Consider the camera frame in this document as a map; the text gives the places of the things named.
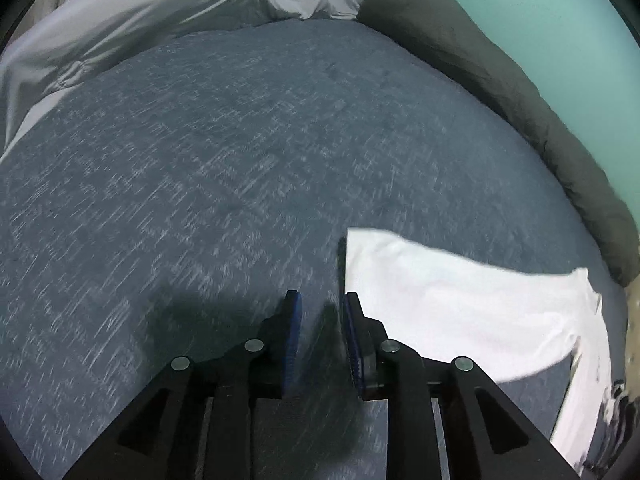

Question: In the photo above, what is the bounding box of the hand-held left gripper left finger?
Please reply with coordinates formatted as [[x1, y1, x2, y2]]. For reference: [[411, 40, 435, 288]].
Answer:
[[62, 290, 303, 480]]

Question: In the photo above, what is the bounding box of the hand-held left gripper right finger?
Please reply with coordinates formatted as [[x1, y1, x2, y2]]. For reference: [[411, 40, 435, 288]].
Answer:
[[344, 291, 581, 480]]

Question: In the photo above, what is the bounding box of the white t-shirt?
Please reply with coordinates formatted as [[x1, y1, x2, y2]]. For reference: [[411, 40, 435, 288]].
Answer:
[[345, 227, 616, 461]]

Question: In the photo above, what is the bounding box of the blue-grey bed sheet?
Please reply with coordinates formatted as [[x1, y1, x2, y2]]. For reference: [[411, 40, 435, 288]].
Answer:
[[0, 17, 628, 480]]

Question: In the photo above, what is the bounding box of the dark grey long pillow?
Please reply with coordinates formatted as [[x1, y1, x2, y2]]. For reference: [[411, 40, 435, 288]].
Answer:
[[357, 0, 640, 286]]

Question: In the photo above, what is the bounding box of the light grey blanket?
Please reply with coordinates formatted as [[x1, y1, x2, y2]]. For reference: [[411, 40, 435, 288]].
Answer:
[[0, 0, 363, 161]]

